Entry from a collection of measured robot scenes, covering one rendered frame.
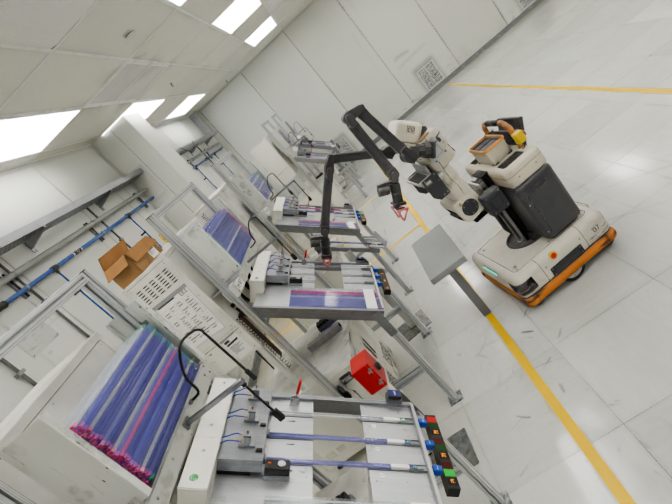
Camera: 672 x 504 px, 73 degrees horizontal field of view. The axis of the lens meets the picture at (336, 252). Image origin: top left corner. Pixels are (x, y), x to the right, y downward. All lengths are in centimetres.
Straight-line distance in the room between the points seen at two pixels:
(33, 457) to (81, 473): 11
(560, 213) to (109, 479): 251
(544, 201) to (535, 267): 38
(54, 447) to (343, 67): 957
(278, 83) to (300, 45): 87
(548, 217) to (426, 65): 793
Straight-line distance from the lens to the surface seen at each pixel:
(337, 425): 293
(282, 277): 276
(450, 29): 1070
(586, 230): 301
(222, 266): 254
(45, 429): 129
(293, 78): 1030
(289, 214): 413
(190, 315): 258
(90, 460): 131
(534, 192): 282
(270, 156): 732
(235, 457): 153
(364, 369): 217
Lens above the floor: 184
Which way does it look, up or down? 17 degrees down
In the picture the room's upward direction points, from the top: 43 degrees counter-clockwise
